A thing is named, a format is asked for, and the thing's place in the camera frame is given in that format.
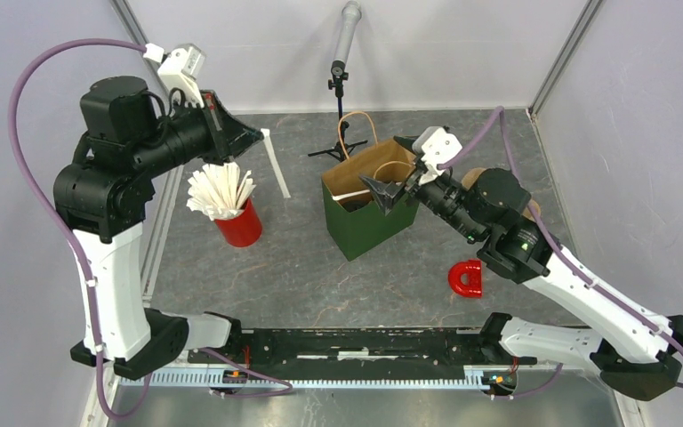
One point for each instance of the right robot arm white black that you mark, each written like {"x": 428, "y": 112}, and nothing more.
{"x": 631, "y": 349}

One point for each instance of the brown pulp cup carriers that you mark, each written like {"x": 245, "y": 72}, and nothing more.
{"x": 472, "y": 175}

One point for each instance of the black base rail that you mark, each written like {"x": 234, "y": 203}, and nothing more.
{"x": 347, "y": 354}

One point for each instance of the black tripod with grey tube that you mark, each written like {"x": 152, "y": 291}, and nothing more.
{"x": 351, "y": 15}

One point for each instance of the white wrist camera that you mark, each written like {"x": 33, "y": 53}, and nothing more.
{"x": 435, "y": 146}
{"x": 178, "y": 69}

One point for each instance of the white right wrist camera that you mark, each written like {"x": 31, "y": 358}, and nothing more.
{"x": 435, "y": 146}

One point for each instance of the red cup holder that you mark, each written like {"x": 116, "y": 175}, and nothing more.
{"x": 243, "y": 230}

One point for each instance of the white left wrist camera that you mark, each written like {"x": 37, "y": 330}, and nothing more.
{"x": 178, "y": 69}

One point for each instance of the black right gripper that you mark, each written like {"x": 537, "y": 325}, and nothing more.
{"x": 386, "y": 193}

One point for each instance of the white straw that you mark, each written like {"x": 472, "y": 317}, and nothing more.
{"x": 350, "y": 195}
{"x": 268, "y": 144}

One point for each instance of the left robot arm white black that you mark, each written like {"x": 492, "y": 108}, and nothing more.
{"x": 101, "y": 196}

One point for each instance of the red horseshoe shaped object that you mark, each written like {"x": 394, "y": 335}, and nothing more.
{"x": 465, "y": 279}

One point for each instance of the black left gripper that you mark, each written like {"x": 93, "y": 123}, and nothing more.
{"x": 228, "y": 136}

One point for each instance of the green brown paper bag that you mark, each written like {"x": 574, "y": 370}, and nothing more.
{"x": 359, "y": 232}

